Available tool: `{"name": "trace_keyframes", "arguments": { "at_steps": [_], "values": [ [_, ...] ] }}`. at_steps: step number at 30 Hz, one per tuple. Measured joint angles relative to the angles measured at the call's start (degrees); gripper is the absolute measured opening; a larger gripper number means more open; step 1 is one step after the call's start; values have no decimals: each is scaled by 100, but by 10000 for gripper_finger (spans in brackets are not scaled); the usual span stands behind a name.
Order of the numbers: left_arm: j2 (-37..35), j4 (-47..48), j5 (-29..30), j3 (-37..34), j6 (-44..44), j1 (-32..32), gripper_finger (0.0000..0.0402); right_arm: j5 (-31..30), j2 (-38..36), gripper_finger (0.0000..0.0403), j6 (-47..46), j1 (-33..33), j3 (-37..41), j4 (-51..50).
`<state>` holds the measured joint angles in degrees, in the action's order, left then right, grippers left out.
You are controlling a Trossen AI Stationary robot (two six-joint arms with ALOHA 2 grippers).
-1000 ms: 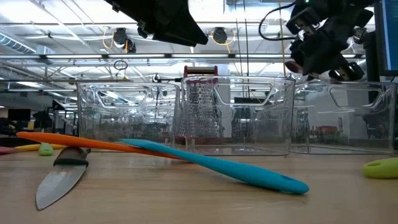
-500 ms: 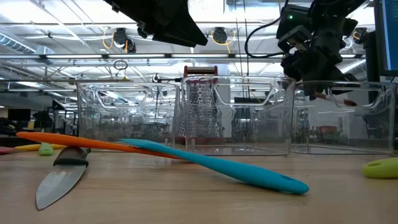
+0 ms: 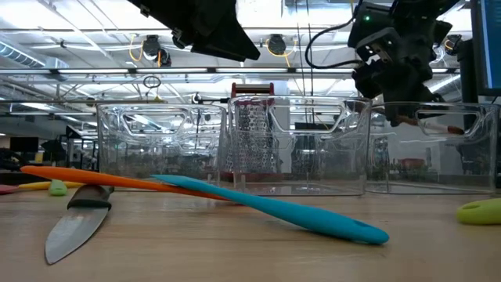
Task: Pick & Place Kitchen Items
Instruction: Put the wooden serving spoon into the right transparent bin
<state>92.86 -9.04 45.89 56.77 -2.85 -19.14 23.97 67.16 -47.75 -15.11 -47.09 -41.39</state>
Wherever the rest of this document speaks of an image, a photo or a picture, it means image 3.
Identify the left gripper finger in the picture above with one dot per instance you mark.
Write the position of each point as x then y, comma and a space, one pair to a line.
223, 51
231, 27

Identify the black monitor stand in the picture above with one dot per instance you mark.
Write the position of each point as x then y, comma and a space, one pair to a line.
469, 70

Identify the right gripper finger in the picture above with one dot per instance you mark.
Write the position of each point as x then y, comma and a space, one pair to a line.
396, 103
422, 96

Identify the blue silicone spatula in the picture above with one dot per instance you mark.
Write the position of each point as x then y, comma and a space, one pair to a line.
293, 215

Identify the lime green silicone spoon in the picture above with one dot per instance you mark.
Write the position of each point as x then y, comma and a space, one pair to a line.
481, 212

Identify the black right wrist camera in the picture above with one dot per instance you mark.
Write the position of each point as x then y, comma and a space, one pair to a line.
368, 23

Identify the long ceiling light bar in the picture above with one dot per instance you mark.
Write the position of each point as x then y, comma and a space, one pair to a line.
172, 71

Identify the orange silicone spatula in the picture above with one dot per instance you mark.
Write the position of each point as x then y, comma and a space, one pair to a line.
78, 176

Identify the pink silicone spatula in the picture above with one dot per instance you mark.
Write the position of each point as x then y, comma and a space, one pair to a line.
8, 190

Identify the clear plastic bin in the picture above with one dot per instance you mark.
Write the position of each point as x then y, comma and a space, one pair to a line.
430, 168
332, 164
117, 156

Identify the silver ventilation duct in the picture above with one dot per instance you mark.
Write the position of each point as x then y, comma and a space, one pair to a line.
446, 83
23, 55

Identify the yellow silicone spatula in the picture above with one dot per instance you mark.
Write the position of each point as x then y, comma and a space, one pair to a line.
33, 185

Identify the computer monitor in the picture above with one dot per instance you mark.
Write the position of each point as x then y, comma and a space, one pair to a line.
489, 47

